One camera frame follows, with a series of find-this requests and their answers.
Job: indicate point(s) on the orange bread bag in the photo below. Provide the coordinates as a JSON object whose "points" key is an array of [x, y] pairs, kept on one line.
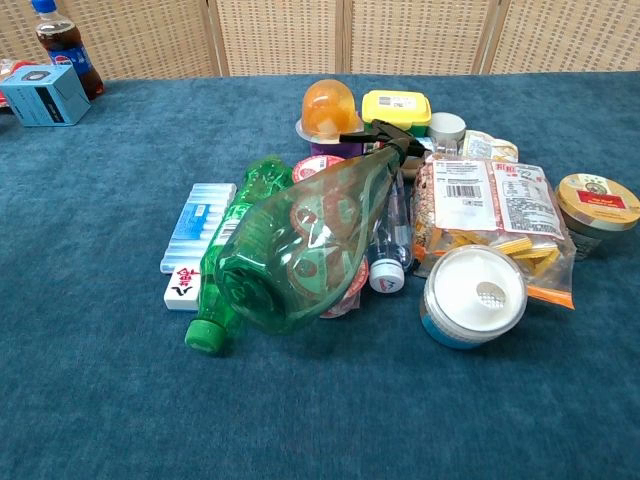
{"points": [[327, 107]]}

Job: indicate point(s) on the clear green spray bottle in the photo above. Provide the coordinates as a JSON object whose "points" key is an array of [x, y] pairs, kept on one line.
{"points": [[300, 240]]}

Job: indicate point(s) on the clear water bottle white cap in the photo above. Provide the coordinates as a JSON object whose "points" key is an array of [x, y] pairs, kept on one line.
{"points": [[387, 270]]}

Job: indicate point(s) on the green soda bottle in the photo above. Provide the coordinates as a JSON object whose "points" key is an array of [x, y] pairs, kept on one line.
{"points": [[235, 220]]}

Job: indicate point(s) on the purple box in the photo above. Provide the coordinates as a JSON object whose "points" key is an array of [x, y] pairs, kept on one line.
{"points": [[335, 147]]}

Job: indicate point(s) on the blue white tube pack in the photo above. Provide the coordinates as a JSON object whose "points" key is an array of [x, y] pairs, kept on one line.
{"points": [[197, 225]]}

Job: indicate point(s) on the orange snack packet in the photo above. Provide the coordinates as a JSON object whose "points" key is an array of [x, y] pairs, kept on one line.
{"points": [[450, 200]]}

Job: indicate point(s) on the white mahjong tile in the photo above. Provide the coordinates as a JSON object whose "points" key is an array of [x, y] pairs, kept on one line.
{"points": [[181, 292]]}

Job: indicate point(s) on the yellow plastic box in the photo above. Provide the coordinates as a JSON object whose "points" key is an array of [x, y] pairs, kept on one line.
{"points": [[395, 107]]}

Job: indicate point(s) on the small jar with grey lid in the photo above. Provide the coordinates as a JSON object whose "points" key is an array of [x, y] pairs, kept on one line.
{"points": [[446, 127]]}

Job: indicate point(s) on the beige snack packet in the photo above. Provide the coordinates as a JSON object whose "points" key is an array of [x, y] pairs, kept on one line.
{"points": [[487, 147]]}

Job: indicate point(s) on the snack pack with red label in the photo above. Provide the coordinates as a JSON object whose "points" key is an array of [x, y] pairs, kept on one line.
{"points": [[525, 200]]}

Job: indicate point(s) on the wicker folding screen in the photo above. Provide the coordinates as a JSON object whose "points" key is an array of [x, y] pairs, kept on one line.
{"points": [[280, 35]]}

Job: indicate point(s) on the orange zip plastic bag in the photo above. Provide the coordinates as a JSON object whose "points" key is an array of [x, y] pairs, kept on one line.
{"points": [[545, 265]]}

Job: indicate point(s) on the round yellow red tin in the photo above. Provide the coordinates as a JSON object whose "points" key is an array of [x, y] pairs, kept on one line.
{"points": [[597, 210]]}

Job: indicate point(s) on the light blue cardboard box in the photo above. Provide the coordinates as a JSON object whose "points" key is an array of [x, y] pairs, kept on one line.
{"points": [[42, 95]]}

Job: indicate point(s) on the cola bottle with blue cap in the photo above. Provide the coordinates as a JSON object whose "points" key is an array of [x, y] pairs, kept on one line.
{"points": [[67, 45]]}

